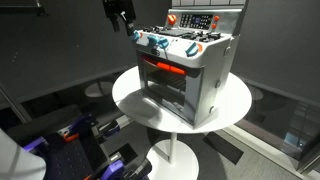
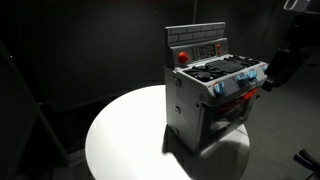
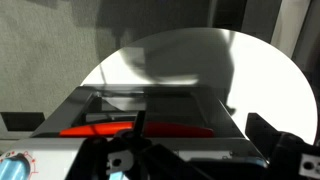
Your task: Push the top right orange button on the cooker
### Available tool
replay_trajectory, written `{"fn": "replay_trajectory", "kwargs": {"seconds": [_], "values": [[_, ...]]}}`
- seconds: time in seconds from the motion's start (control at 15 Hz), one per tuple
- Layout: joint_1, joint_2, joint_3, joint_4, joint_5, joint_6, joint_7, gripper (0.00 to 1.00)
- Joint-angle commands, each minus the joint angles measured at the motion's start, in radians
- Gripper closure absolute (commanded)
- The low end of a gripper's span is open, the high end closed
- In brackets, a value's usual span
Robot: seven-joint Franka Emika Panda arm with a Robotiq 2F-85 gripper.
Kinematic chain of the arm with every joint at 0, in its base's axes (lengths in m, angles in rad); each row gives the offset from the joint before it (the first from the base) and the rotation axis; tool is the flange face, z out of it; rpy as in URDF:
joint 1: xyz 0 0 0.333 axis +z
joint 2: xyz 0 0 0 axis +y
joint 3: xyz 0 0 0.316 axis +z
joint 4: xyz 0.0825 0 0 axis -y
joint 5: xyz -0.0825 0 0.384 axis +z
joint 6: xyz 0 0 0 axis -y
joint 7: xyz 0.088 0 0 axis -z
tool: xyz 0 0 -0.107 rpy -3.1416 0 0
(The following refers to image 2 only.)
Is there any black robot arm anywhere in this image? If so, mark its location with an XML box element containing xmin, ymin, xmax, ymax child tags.
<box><xmin>262</xmin><ymin>0</ymin><xmax>320</xmax><ymax>92</ymax></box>

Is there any grey toy cooker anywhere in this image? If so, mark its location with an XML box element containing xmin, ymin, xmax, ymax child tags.
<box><xmin>165</xmin><ymin>22</ymin><xmax>268</xmax><ymax>153</ymax></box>

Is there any round white table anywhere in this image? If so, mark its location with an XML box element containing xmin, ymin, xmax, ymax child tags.
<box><xmin>85</xmin><ymin>85</ymin><xmax>250</xmax><ymax>180</ymax></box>

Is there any black clamp handle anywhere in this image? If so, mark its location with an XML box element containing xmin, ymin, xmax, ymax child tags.
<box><xmin>293</xmin><ymin>149</ymin><xmax>320</xmax><ymax>180</ymax></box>

